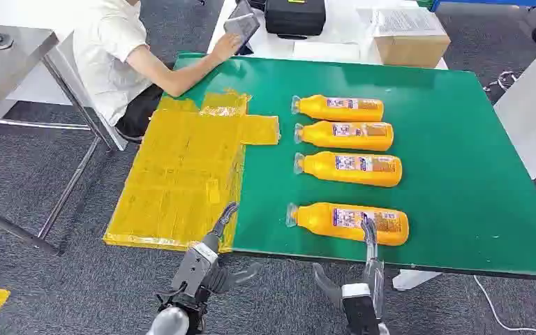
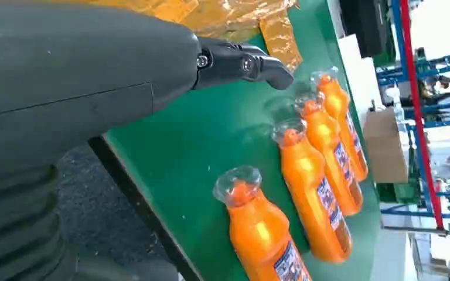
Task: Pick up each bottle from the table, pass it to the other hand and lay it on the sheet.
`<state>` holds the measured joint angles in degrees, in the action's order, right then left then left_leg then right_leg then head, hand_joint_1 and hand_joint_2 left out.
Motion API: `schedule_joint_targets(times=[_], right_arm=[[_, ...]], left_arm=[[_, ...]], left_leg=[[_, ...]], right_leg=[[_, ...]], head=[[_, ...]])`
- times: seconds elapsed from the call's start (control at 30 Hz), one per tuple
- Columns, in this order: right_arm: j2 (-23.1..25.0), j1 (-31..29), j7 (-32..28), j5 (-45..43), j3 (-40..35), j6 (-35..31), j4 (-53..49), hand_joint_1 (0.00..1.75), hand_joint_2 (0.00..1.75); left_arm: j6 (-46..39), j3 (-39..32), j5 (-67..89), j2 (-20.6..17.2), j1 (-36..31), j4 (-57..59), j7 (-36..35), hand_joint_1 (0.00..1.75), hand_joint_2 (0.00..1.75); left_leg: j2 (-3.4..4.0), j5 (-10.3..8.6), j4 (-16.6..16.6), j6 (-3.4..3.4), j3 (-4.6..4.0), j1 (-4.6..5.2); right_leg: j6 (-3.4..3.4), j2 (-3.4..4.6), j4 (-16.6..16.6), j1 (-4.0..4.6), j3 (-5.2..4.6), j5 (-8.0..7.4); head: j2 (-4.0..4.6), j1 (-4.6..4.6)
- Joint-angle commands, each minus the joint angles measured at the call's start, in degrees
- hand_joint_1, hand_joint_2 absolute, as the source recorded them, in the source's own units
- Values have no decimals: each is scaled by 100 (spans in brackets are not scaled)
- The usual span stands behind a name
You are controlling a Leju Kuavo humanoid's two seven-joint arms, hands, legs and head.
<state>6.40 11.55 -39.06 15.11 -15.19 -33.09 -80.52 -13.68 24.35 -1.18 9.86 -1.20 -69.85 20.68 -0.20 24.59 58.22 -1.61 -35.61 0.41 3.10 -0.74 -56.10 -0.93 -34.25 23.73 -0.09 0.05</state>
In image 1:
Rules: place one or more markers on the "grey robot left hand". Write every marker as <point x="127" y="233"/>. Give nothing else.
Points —
<point x="219" y="279"/>

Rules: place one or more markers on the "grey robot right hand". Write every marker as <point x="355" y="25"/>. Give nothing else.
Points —
<point x="375" y="277"/>

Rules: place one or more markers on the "person's right hand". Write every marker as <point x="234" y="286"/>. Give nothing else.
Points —
<point x="227" y="46"/>

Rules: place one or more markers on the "orange drink bottle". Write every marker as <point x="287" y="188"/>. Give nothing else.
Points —
<point x="323" y="168"/>
<point x="323" y="136"/>
<point x="319" y="222"/>
<point x="337" y="111"/>

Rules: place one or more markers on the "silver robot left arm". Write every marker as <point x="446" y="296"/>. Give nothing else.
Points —
<point x="171" y="321"/>

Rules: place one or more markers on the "grey tablet on stand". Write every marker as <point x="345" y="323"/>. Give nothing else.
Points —
<point x="242" y="25"/>

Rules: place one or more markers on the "white table foot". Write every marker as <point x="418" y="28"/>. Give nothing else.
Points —
<point x="411" y="279"/>

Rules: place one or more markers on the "black carry case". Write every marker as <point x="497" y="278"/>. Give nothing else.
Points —
<point x="295" y="17"/>

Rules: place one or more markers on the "yellow sheet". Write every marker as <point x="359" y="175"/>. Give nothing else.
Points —
<point x="180" y="185"/>

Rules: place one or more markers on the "person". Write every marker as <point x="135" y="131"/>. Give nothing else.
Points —
<point x="106" y="60"/>

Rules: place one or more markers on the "green table mat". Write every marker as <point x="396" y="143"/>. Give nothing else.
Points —
<point x="434" y="162"/>

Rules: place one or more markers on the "printed paper sheet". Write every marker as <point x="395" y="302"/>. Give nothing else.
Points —
<point x="406" y="22"/>

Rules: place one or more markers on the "brown cardboard box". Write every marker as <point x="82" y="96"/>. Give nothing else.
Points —
<point x="411" y="51"/>

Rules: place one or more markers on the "green crate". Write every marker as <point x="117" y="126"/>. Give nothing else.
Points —
<point x="425" y="3"/>

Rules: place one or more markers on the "dark round metal part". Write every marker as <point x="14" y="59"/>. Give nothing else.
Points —
<point x="2" y="41"/>

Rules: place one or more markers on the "steel bench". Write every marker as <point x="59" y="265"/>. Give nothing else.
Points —
<point x="0" y="69"/>

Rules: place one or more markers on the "white side table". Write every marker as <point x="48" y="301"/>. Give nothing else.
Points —
<point x="534" y="111"/>

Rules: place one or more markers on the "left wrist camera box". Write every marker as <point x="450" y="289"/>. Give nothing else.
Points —
<point x="194" y="270"/>

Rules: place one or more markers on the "blue shelf frame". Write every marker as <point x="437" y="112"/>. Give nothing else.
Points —
<point x="499" y="3"/>

